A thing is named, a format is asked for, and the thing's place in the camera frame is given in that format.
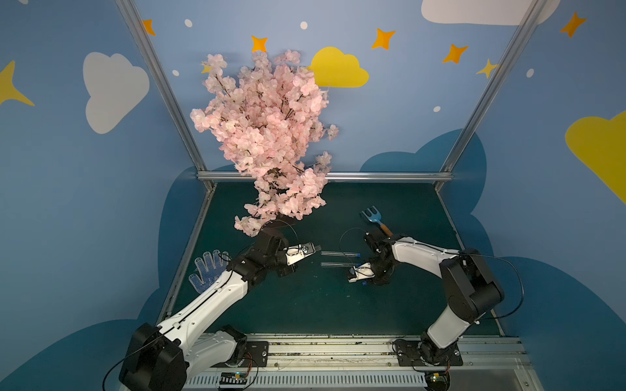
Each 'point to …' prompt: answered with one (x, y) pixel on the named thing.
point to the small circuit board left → (232, 378)
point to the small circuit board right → (438, 380)
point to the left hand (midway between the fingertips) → (297, 247)
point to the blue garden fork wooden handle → (376, 217)
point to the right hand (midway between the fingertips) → (373, 273)
